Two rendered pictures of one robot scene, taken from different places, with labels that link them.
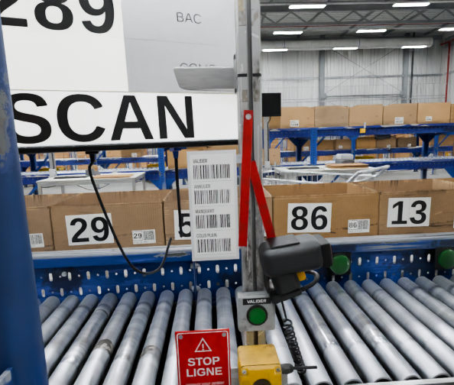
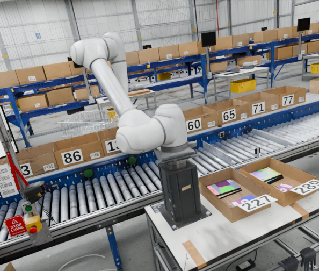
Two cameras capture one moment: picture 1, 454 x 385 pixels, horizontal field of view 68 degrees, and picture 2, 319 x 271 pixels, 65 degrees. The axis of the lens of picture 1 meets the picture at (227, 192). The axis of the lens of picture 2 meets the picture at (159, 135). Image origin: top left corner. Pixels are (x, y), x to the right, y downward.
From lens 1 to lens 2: 1.14 m
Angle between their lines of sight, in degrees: 18
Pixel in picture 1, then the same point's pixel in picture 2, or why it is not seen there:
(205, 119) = not seen: outside the picture
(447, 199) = not seen: hidden behind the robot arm
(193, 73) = not seen: outside the picture
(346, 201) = (87, 146)
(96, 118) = not seen: outside the picture
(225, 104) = not seen: hidden behind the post
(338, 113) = (131, 56)
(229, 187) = (8, 174)
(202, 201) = (0, 180)
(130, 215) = not seen: outside the picture
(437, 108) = (189, 46)
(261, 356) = (33, 219)
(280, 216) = (58, 159)
